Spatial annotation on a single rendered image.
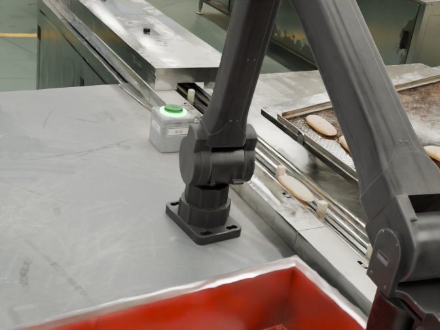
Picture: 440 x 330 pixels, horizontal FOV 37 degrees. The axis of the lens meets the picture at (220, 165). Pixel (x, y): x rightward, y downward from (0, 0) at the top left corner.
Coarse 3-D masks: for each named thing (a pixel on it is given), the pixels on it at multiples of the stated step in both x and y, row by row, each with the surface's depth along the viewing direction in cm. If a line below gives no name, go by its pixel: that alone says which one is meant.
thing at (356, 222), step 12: (192, 84) 163; (204, 96) 158; (264, 144) 135; (276, 156) 131; (288, 168) 127; (300, 180) 124; (312, 180) 122; (324, 192) 118; (336, 204) 114; (348, 216) 112; (360, 228) 109
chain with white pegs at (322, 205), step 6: (180, 90) 164; (192, 90) 156; (186, 96) 161; (192, 96) 157; (192, 102) 158; (282, 168) 123; (276, 174) 124; (282, 174) 124; (318, 204) 113; (324, 204) 112; (318, 210) 113; (324, 210) 113; (324, 216) 113; (336, 228) 111; (342, 234) 109; (348, 240) 108; (366, 252) 103
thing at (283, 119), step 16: (416, 80) 155; (432, 80) 157; (400, 96) 150; (288, 112) 142; (304, 112) 143; (416, 112) 143; (432, 112) 143; (304, 128) 137; (336, 128) 137; (416, 128) 136; (320, 144) 131; (336, 144) 131; (432, 144) 130; (336, 160) 124; (352, 176) 120
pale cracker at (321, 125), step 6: (306, 120) 139; (312, 120) 138; (318, 120) 138; (324, 120) 138; (312, 126) 137; (318, 126) 136; (324, 126) 135; (330, 126) 135; (324, 132) 134; (330, 132) 134; (336, 132) 134
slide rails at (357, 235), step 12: (180, 84) 165; (204, 108) 153; (264, 156) 132; (264, 168) 127; (276, 168) 127; (312, 192) 120; (336, 216) 113; (348, 228) 110; (360, 240) 106; (360, 252) 103
